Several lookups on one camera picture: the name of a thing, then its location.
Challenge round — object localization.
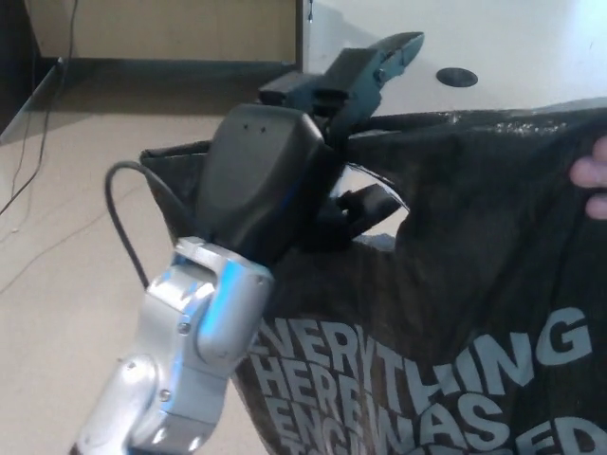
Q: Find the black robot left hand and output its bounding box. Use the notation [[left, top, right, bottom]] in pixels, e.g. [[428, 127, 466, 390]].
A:
[[197, 31, 425, 267]]

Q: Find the person's hand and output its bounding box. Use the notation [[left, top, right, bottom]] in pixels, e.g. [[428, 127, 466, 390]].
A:
[[567, 136, 607, 222]]

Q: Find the black plastic bag white print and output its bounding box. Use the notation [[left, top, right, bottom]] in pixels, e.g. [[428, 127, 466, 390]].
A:
[[138, 106, 607, 455]]

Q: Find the black round floor cover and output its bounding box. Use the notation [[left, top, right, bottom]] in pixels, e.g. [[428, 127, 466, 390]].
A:
[[436, 66, 477, 88]]

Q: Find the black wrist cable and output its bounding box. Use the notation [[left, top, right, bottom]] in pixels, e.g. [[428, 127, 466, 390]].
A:
[[104, 161, 215, 291]]

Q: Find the thin pale floor cable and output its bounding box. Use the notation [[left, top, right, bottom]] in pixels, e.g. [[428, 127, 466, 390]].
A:
[[0, 198, 129, 294]]

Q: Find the thin dark cable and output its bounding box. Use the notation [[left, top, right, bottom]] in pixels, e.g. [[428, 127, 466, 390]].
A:
[[7, 111, 33, 203]]

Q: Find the black power cable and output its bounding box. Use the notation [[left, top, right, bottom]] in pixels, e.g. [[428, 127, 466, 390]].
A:
[[0, 0, 81, 215]]

